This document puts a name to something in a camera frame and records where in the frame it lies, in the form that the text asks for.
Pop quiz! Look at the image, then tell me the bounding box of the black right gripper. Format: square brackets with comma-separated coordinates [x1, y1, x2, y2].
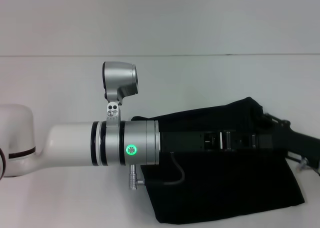
[262, 112, 320, 170]

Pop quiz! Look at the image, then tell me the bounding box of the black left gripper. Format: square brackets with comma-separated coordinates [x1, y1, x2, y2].
[159, 130, 275, 153]

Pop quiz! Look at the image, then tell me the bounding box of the black shirt with FREE print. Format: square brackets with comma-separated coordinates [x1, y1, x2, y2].
[131, 96, 306, 210]

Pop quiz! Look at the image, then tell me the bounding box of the silver cable plug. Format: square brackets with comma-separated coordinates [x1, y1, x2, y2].
[297, 157, 310, 173]
[127, 163, 145, 190]

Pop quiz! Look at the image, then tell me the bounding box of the thin black cable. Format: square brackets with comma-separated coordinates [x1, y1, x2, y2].
[142, 151, 186, 186]

